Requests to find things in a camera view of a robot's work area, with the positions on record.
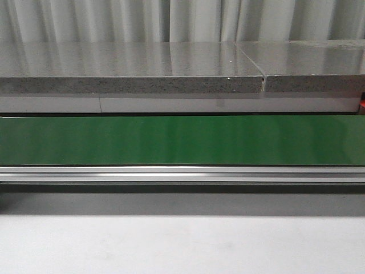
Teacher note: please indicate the green conveyor belt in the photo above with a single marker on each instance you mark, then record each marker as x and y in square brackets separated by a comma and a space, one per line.
[204, 140]

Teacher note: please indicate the grey speckled stone counter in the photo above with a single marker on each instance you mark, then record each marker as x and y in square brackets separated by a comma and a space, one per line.
[182, 77]

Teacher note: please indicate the white pleated curtain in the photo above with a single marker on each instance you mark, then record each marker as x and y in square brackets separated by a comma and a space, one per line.
[180, 21]

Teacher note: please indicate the red plastic tray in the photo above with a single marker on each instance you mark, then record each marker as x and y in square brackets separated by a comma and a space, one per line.
[362, 105]

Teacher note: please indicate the aluminium conveyor side rail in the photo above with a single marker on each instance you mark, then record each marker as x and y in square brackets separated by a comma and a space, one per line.
[136, 175]

